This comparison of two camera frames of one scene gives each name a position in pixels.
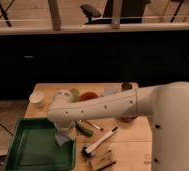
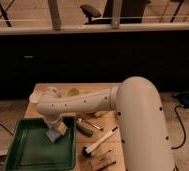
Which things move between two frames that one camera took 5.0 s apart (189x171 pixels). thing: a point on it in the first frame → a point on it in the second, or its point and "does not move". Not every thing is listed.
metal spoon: [93, 125] does not move
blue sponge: [61, 139] → [52, 135]
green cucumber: [84, 131] does not move
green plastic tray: [32, 146] does not move
